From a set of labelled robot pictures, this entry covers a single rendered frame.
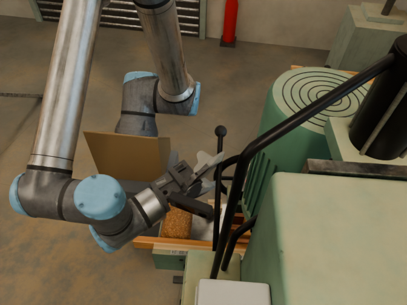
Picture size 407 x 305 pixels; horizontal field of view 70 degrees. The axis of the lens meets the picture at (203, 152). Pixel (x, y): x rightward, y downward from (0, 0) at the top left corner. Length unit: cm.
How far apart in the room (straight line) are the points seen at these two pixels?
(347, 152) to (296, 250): 12
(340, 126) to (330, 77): 18
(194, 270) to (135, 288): 138
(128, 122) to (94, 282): 100
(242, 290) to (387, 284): 10
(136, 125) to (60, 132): 61
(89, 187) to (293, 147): 40
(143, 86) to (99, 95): 169
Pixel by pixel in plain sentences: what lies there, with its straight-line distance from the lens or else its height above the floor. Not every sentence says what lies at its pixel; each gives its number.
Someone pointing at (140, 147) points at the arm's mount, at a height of 80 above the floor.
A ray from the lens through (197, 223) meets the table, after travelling 94.
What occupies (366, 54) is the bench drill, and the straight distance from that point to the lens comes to 291.
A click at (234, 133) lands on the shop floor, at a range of 248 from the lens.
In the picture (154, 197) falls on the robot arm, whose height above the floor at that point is 112.
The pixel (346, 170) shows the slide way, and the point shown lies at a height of 152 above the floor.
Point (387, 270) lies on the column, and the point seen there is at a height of 152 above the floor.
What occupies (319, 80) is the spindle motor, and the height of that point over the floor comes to 147.
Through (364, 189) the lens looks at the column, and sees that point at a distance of 30.
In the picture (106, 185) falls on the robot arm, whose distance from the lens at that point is 62.
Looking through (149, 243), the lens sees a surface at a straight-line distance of 88.
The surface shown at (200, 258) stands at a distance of 46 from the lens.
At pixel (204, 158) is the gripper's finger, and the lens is 76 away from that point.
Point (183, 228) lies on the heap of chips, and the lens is 90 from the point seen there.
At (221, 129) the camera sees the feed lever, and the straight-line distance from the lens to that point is 81.
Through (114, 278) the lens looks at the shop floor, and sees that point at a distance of 187.
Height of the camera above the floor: 173
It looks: 49 degrees down
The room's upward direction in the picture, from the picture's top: 3 degrees clockwise
